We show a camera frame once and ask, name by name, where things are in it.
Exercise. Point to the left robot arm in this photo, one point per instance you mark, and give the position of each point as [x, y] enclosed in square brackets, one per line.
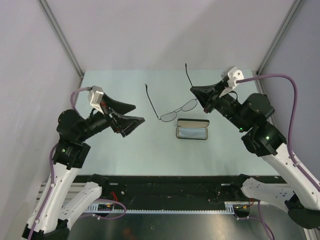
[51, 219]

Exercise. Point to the aluminium frame post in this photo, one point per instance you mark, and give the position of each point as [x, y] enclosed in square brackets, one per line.
[52, 20]
[280, 34]

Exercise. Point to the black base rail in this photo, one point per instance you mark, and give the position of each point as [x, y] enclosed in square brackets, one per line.
[176, 193]

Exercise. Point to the thin-framed sunglasses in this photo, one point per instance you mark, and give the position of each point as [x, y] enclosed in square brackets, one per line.
[170, 116]

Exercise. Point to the left aluminium frame post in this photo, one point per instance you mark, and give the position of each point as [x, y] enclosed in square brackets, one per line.
[52, 20]

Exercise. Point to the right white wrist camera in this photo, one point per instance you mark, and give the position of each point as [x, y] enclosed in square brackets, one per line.
[229, 78]

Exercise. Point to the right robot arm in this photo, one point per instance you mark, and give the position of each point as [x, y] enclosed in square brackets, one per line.
[302, 201]

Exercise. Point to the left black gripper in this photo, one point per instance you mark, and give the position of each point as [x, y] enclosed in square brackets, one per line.
[124, 124]

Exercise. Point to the black glasses case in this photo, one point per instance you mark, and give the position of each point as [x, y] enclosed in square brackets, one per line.
[192, 123]

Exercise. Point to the right aluminium frame post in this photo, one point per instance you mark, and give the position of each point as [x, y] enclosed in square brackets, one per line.
[280, 34]

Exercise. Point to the light blue cleaning cloth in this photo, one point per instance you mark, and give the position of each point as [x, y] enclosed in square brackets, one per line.
[192, 133]

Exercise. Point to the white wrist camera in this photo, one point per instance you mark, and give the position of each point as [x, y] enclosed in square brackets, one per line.
[229, 78]
[95, 98]

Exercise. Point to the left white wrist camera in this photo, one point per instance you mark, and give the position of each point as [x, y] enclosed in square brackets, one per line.
[95, 98]

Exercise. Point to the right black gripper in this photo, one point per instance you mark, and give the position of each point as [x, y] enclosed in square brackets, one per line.
[204, 94]

